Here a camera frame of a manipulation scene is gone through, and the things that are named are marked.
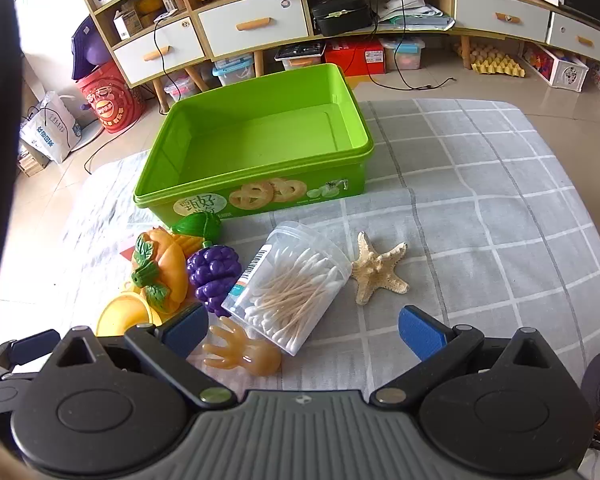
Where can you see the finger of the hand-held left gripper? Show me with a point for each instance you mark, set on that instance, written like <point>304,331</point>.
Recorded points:
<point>32,344</point>

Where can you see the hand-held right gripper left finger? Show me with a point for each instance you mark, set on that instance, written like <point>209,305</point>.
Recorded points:
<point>187,327</point>

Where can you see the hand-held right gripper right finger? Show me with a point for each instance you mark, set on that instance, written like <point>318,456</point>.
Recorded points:
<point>422,332</point>

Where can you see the purple toy grapes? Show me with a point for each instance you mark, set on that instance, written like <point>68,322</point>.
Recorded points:
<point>212,275</point>

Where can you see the orange toy pumpkin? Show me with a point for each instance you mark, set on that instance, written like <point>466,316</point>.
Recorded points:
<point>167,270</point>

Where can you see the yellow plastic bowl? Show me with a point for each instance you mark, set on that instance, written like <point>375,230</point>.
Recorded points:
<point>122,312</point>

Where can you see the amber rubber toy hand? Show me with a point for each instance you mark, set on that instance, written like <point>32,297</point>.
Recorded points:
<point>250,355</point>

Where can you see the beige starfish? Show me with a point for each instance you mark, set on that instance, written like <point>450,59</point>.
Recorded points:
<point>377,270</point>

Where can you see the toy corn green husk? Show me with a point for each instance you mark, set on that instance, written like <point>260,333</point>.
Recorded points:
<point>200,225</point>

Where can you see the clear cotton swab jar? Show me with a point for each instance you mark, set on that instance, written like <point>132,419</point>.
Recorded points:
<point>285,290</point>

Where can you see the green plastic box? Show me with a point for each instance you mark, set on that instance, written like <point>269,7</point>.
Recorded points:
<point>260,135</point>

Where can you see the dark purple roll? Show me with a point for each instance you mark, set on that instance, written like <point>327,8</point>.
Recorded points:
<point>592,375</point>

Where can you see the wooden blocks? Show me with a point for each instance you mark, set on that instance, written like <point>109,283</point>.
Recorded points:
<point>32,160</point>

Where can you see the white round stand base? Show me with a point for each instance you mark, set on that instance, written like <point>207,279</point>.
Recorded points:
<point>87,139</point>

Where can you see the white shopping bag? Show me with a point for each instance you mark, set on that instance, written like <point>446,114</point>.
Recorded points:
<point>50,127</point>

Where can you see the red printed bucket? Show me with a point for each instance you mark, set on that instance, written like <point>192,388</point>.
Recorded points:
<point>111,102</point>

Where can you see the clear storage box pink contents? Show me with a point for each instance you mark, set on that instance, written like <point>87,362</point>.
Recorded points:
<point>182,87</point>

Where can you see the clear storage box blue lid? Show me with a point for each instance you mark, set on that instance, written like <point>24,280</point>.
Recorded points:
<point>234,72</point>

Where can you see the yellow egg tray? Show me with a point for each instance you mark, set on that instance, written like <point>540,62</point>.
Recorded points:
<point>497,62</point>

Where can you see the red cardboard box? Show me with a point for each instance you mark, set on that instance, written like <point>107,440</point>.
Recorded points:
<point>355,57</point>

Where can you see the black flat box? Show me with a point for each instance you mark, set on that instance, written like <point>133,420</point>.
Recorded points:
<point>300,55</point>

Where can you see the purple plush toy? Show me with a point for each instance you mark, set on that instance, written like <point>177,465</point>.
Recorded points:
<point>87,47</point>

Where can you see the white printed crate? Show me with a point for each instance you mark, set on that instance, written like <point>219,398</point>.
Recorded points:
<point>560,67</point>

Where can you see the small white carton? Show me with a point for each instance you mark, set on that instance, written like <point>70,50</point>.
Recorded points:
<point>127,24</point>

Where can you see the yellow round object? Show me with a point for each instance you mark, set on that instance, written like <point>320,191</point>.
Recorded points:
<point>149,7</point>

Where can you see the pile of white bags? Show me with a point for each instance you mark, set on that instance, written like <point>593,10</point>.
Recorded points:
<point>415,7</point>

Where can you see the small printed carton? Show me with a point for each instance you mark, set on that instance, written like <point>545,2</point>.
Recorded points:
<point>172,0</point>

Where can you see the black carrying case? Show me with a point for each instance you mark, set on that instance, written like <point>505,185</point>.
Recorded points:
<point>342,12</point>

